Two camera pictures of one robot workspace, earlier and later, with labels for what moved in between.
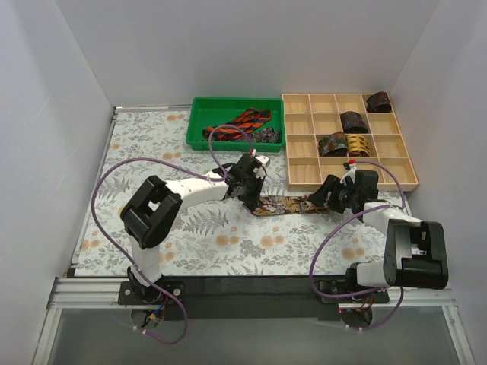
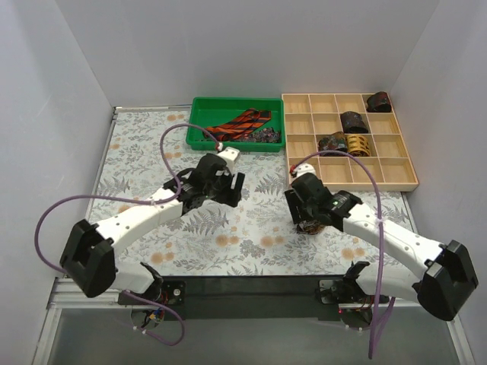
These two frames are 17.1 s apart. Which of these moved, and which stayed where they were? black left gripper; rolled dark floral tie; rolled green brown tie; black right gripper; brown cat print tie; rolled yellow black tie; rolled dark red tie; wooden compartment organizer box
Moved: black right gripper; black left gripper; brown cat print tie
Stayed: rolled dark red tie; wooden compartment organizer box; rolled green brown tie; rolled yellow black tie; rolled dark floral tie
